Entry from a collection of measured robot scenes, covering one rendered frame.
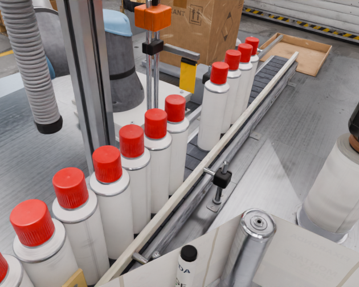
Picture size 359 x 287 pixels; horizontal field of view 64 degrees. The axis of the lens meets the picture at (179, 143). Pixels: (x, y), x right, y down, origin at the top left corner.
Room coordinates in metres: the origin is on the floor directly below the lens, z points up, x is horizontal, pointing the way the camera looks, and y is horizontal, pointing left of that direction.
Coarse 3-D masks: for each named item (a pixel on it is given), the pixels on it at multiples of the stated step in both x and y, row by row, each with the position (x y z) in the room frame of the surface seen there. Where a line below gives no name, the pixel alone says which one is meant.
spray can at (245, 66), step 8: (240, 48) 0.63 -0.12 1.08; (248, 48) 0.63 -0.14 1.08; (248, 56) 0.63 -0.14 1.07; (240, 64) 0.63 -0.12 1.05; (248, 64) 0.63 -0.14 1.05; (248, 72) 0.63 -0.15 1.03; (240, 80) 0.62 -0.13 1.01; (248, 80) 0.63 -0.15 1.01; (240, 88) 0.62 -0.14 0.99; (240, 96) 0.62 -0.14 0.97; (240, 104) 0.62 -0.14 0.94; (240, 112) 0.63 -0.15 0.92; (232, 120) 0.62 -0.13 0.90
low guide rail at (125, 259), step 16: (288, 64) 0.97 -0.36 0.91; (272, 80) 0.83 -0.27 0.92; (224, 144) 0.51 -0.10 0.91; (208, 160) 0.44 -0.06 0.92; (192, 176) 0.39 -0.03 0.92; (176, 192) 0.35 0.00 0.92; (160, 224) 0.29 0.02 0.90; (144, 240) 0.25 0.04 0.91; (128, 256) 0.22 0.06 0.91; (112, 272) 0.19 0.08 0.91
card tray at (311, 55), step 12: (276, 36) 1.46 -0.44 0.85; (288, 36) 1.43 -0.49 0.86; (276, 48) 1.34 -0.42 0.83; (288, 48) 1.35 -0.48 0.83; (300, 48) 1.37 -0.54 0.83; (312, 48) 1.37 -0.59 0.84; (324, 48) 1.35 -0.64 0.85; (264, 60) 1.19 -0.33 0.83; (300, 60) 1.22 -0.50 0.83; (312, 60) 1.23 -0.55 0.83; (324, 60) 1.23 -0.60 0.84; (300, 72) 1.10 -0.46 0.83; (312, 72) 1.10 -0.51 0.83
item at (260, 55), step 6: (282, 36) 1.12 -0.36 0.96; (276, 42) 1.06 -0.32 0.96; (264, 48) 0.98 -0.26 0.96; (270, 48) 1.00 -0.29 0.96; (258, 54) 0.92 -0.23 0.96; (264, 54) 0.95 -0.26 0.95; (198, 108) 0.56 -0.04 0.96; (192, 114) 0.53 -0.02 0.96; (198, 114) 0.55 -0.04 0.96; (192, 120) 0.52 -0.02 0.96
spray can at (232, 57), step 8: (232, 56) 0.59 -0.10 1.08; (240, 56) 0.60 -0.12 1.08; (232, 64) 0.58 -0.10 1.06; (232, 72) 0.58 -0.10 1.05; (240, 72) 0.60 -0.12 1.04; (232, 80) 0.58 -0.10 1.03; (232, 88) 0.58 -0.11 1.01; (232, 96) 0.58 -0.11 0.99; (232, 104) 0.58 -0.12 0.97; (232, 112) 0.59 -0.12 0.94; (224, 120) 0.58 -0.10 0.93; (224, 128) 0.58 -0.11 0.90
